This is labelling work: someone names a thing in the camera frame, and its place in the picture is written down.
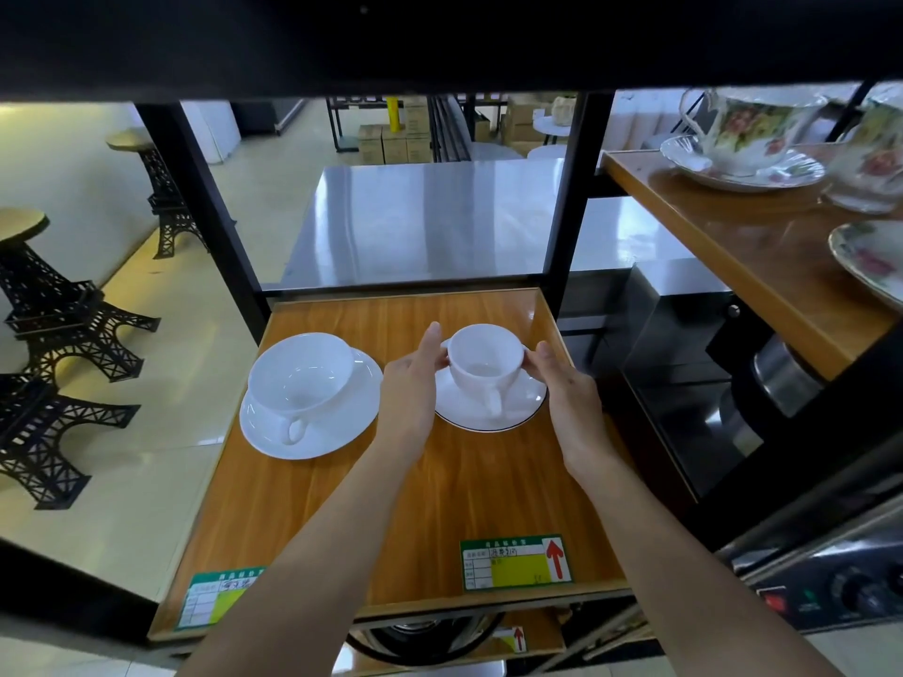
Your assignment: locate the person's left hand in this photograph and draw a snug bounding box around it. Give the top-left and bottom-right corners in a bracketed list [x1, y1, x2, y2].
[377, 322, 450, 460]

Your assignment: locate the person's right hand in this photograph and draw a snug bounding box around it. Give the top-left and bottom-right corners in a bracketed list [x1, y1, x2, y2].
[522, 340, 616, 477]

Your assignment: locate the small white cup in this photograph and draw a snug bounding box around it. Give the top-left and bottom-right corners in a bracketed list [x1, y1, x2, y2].
[447, 324, 526, 421]

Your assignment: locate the person's right forearm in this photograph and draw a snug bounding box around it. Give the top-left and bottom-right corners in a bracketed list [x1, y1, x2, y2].
[563, 449, 842, 677]

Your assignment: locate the person's left forearm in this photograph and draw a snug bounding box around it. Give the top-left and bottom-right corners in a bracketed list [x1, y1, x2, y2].
[176, 440, 433, 677]

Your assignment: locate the white saucer with dark rim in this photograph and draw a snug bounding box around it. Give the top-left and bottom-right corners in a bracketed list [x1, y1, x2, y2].
[434, 338, 548, 434]

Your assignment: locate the stainless steel table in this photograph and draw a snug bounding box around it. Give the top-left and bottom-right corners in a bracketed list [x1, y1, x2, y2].
[281, 158, 731, 325]

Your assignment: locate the large plain white saucer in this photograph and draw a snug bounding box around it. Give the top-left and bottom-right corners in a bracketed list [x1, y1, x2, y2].
[239, 347, 384, 461]

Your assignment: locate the large white cup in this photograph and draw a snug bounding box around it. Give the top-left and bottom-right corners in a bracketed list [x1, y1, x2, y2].
[247, 333, 356, 445]

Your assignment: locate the wooden shelf board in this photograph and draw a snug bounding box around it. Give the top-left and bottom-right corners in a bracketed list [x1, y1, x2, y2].
[148, 288, 633, 643]

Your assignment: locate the green yellow label red arrow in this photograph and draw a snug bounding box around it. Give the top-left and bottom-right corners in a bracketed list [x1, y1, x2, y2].
[460, 534, 574, 592]

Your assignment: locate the stack of cardboard boxes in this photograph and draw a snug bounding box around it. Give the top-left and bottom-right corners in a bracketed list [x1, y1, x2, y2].
[356, 97, 435, 167]

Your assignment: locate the white round table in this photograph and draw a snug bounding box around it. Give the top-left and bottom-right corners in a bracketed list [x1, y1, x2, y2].
[532, 115, 572, 146]

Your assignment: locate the steel and black pot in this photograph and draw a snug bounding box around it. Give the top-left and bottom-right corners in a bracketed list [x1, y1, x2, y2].
[705, 331, 828, 448]

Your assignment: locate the wooden display shelf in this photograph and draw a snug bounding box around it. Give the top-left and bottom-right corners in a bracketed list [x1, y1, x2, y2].
[602, 143, 903, 383]

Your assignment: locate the black round pan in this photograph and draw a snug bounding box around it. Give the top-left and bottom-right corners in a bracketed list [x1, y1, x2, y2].
[345, 612, 506, 668]

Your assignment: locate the black tower-shaped stool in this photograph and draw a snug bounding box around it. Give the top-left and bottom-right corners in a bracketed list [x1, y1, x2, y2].
[0, 208, 162, 386]
[106, 127, 210, 260]
[0, 373, 142, 512]

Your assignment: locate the floral porcelain cup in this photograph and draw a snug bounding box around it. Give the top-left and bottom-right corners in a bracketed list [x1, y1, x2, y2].
[679, 87, 829, 179]
[821, 97, 903, 216]

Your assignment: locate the floral porcelain saucer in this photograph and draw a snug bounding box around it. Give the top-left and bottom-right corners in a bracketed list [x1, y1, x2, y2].
[659, 134, 827, 194]

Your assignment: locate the green yellow shelf label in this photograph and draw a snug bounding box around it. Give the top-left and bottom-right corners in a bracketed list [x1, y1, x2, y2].
[175, 567, 268, 631]

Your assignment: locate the floral porcelain plate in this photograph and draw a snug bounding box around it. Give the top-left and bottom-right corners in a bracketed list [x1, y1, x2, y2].
[828, 220, 903, 312]

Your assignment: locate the steel appliance with black knobs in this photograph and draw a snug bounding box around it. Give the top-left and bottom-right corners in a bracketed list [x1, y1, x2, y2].
[718, 496, 903, 635]

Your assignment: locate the black metal shelf frame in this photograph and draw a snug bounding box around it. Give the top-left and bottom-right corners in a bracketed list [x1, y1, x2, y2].
[0, 0, 903, 677]

